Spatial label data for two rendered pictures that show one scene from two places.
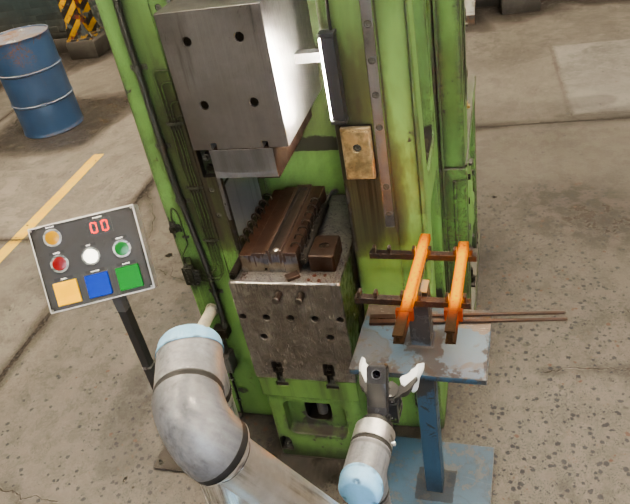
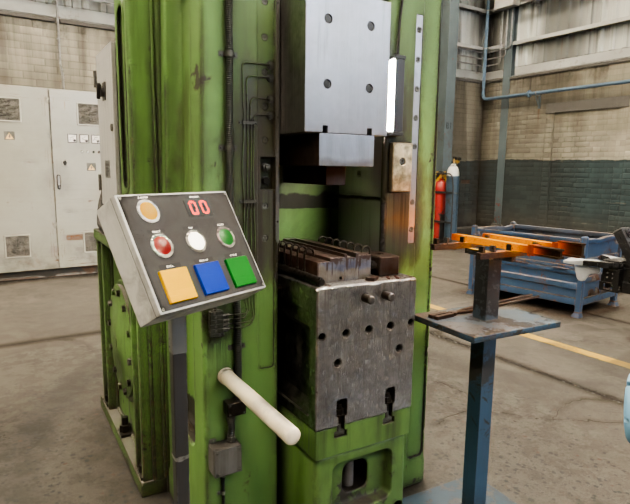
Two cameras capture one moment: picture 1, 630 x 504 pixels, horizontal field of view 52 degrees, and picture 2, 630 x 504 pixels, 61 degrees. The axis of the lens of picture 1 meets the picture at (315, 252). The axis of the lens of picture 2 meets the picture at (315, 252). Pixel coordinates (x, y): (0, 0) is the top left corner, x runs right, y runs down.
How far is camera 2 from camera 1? 1.89 m
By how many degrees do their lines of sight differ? 53
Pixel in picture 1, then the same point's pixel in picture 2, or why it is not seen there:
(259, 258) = (337, 264)
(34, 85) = not seen: outside the picture
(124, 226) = (223, 213)
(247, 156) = (352, 142)
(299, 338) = (371, 356)
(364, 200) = (396, 215)
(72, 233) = (171, 210)
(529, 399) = (450, 441)
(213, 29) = (353, 13)
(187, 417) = not seen: outside the picture
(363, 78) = (410, 102)
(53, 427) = not seen: outside the picture
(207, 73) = (338, 52)
